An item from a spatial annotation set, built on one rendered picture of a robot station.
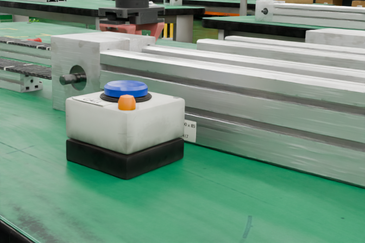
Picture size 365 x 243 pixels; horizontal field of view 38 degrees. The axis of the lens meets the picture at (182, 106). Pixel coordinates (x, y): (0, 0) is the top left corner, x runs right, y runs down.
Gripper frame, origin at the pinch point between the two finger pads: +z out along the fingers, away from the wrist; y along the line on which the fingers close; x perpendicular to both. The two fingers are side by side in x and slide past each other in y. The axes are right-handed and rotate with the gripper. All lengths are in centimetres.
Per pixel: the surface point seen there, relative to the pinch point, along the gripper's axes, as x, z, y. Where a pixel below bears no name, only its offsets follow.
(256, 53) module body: -27.5, -4.7, -5.3
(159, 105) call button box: -33.5, -3.7, -32.0
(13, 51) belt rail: 32.6, 1.5, -1.7
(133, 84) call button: -30.5, -5.2, -32.1
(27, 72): 0.1, -0.9, -21.7
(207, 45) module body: -19.6, -4.9, -5.3
